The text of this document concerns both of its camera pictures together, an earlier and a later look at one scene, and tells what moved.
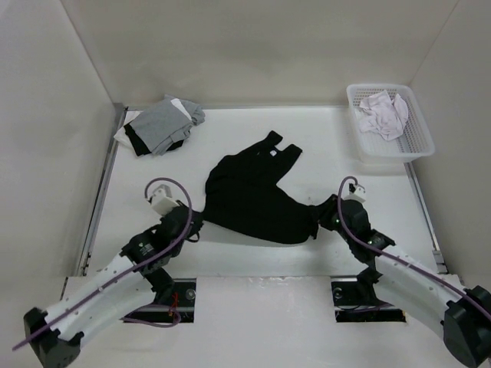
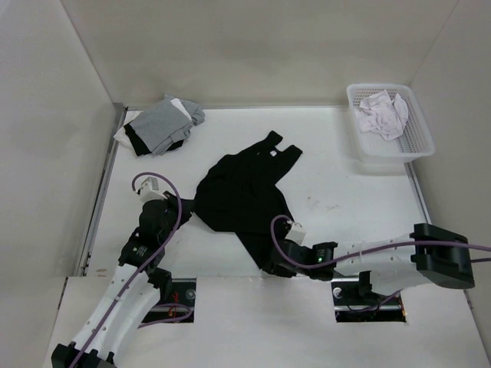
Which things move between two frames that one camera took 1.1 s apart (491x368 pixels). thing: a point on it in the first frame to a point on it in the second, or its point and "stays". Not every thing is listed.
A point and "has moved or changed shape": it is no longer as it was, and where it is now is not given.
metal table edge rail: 100,188 stays
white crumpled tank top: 377,113 stays
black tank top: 241,192 has moved or changed shape
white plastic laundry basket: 416,141 stays
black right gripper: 334,203 to 278,268
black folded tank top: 139,146 stays
